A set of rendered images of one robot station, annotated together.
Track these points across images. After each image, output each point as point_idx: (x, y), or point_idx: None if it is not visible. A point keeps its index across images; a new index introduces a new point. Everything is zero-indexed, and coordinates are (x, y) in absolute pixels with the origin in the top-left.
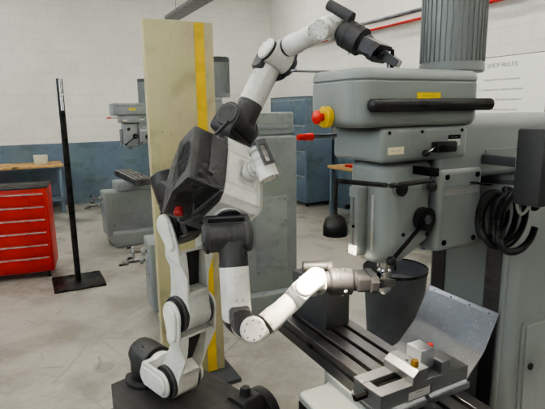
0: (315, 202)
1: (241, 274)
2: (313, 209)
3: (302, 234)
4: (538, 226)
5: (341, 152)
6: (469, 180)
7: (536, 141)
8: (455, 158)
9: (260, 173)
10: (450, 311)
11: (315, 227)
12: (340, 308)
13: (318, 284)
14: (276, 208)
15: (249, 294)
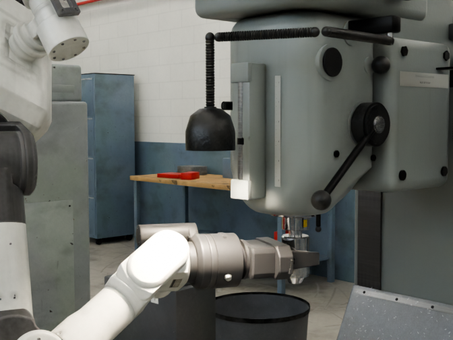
0: (111, 238)
1: (10, 239)
2: (108, 248)
3: (92, 284)
4: None
5: (209, 4)
6: (435, 65)
7: None
8: (412, 21)
9: (50, 34)
10: (398, 324)
11: (114, 272)
12: (200, 339)
13: (174, 262)
14: (55, 223)
15: (28, 286)
